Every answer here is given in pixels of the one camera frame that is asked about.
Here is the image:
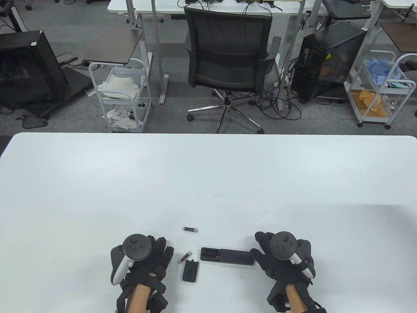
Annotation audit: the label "black small table top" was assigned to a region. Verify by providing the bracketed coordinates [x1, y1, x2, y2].
[323, 0, 372, 19]

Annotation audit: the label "scattered printed paper sheets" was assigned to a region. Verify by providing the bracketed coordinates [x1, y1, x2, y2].
[106, 106, 137, 129]

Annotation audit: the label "person's right hand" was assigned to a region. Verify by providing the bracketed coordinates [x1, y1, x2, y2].
[250, 231, 315, 288]

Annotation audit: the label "black and white controller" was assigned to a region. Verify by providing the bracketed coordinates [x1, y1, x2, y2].
[112, 234, 153, 286]
[270, 231, 316, 279]

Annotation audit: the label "orange cloth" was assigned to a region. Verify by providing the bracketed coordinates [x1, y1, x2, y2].
[358, 90, 382, 113]

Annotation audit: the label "person's right forearm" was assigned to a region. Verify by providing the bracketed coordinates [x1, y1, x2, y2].
[285, 284, 310, 313]

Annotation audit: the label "black computer tower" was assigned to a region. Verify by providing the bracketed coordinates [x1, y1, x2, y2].
[291, 22, 367, 103]

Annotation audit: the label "silver aluminium post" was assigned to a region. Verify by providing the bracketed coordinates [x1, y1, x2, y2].
[277, 0, 308, 111]
[152, 0, 170, 105]

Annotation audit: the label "black flat floor piece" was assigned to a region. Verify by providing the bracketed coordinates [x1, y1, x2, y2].
[17, 115, 49, 128]

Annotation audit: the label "blue cloth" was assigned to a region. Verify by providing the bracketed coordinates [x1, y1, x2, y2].
[366, 58, 408, 87]

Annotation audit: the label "white cart with cloths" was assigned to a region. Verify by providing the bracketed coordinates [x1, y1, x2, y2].
[344, 51, 417, 130]

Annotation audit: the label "black floor base plate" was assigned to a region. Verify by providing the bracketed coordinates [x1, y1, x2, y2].
[62, 67, 93, 98]

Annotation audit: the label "person's left hand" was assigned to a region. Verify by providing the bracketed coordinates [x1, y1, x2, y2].
[111, 235, 175, 291]

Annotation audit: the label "brown side table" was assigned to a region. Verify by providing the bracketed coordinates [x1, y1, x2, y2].
[380, 22, 417, 53]
[82, 28, 144, 66]

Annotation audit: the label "black battery cover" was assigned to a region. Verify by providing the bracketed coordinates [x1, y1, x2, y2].
[182, 260, 200, 282]

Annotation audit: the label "black left wrist camera unit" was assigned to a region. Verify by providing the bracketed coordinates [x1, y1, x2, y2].
[149, 292, 168, 313]

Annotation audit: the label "black remote control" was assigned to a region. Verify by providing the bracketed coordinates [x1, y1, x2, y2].
[200, 247, 255, 266]

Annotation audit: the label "white cart with papers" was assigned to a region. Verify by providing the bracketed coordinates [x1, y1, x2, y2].
[89, 59, 152, 133]

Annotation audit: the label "white office desk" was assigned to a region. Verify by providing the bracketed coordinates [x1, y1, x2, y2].
[108, 0, 329, 105]

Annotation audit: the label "tangle of black floor cables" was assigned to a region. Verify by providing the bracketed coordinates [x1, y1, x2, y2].
[254, 88, 302, 120]

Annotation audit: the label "black right wrist camera unit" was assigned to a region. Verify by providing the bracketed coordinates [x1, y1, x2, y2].
[267, 287, 291, 312]

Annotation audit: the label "black mesh office chair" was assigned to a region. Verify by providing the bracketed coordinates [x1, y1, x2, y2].
[184, 7, 282, 134]

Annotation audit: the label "person's left forearm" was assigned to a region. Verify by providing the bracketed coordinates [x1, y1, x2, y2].
[125, 284, 153, 313]

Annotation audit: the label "black wrist camera unit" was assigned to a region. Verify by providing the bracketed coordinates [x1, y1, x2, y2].
[267, 287, 291, 312]
[149, 292, 168, 313]

